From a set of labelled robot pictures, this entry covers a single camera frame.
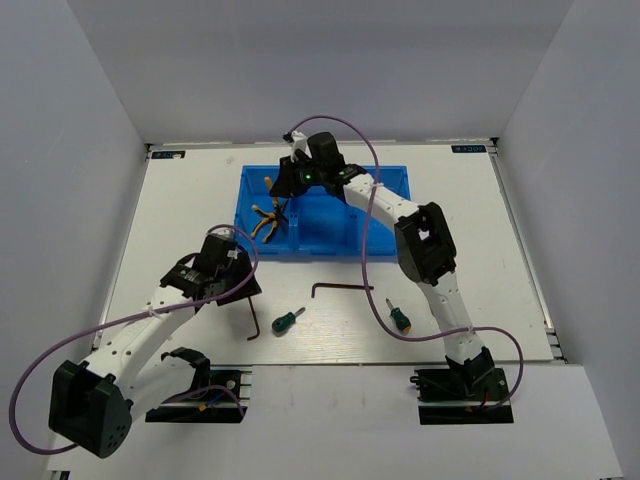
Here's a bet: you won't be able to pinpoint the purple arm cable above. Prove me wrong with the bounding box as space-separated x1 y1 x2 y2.
284 115 524 412
9 224 260 455

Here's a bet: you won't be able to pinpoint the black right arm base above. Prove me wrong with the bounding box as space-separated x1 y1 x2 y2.
409 368 514 426

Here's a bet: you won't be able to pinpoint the blue plastic three-compartment bin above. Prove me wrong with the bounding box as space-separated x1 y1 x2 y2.
235 165 411 258

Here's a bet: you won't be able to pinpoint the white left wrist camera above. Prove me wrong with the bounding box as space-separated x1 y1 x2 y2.
214 228 239 259

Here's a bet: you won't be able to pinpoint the large brown hex key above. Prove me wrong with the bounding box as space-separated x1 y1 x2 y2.
246 297 261 341

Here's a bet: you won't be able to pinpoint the black hex key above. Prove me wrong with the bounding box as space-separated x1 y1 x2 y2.
310 282 367 299

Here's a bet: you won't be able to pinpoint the green stubby screwdriver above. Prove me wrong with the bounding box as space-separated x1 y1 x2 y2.
271 307 306 336

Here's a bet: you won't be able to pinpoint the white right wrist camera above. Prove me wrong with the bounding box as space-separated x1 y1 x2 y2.
283 130 308 162

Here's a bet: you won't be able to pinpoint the green orange long screwdriver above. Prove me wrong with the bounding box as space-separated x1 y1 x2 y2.
385 298 412 334

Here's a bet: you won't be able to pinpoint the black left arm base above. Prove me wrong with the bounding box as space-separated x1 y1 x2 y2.
144 367 252 425

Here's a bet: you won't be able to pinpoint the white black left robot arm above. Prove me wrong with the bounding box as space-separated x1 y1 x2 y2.
48 228 261 458

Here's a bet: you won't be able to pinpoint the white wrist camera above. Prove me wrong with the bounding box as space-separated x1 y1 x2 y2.
214 228 239 259
283 130 308 162

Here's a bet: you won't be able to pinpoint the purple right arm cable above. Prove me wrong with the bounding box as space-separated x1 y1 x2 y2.
284 115 524 412

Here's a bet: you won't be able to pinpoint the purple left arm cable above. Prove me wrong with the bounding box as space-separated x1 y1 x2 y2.
9 224 260 455

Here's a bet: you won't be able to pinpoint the yellow black needle-nose pliers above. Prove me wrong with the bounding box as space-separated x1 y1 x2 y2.
250 203 288 244

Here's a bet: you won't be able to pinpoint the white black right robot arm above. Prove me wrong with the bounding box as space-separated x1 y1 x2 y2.
270 131 494 399

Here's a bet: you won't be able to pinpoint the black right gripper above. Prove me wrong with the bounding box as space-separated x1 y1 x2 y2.
269 154 326 200

